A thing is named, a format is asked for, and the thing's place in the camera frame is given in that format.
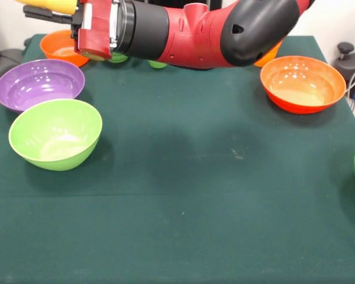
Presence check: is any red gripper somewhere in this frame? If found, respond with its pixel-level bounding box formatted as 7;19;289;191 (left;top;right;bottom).
22;0;120;59

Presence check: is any yellow plastic cup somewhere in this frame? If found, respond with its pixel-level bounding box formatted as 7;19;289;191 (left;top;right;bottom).
16;0;79;15
253;40;283;68

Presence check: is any small orange plastic bowl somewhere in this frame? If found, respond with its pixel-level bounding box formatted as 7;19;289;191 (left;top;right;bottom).
40;29;90;68

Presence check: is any purple plastic bowl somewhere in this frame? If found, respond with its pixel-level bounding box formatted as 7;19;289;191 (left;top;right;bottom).
0;59;86;114

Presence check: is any small green plastic bowl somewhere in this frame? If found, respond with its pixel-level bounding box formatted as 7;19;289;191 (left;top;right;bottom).
107;51;129;63

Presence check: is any green plastic cup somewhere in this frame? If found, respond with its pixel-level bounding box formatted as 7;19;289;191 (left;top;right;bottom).
147;59;169;69

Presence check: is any dark green table cloth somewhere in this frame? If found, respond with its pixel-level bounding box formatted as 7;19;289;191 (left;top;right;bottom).
0;34;355;284

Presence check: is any large orange plastic bowl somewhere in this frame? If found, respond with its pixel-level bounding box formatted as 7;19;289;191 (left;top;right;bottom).
260;55;347;115

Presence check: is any black knobbed equipment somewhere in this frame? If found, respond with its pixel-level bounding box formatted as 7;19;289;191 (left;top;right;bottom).
334;42;355;100

